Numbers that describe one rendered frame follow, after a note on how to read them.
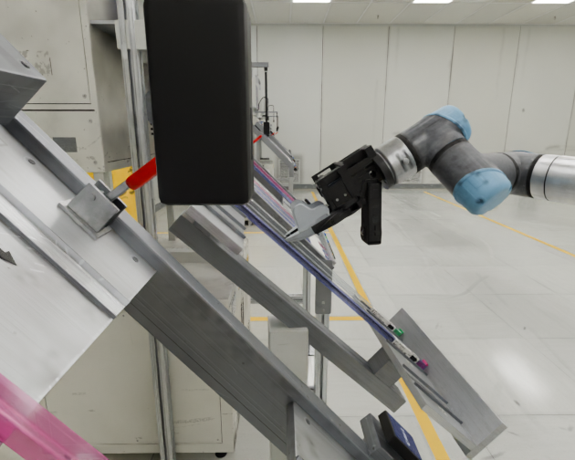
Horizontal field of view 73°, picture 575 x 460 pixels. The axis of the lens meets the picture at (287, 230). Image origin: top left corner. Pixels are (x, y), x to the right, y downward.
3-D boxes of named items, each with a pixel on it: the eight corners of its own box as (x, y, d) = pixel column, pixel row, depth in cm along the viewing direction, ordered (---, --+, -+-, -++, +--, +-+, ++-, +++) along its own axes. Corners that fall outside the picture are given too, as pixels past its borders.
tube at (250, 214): (419, 366, 68) (423, 361, 67) (422, 371, 66) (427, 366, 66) (189, 165, 56) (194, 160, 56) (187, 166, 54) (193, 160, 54)
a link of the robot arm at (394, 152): (405, 171, 73) (423, 175, 65) (384, 184, 74) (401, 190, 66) (387, 136, 71) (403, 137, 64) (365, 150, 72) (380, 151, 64)
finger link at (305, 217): (271, 218, 68) (315, 190, 69) (289, 245, 70) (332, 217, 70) (273, 222, 65) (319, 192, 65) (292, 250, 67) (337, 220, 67)
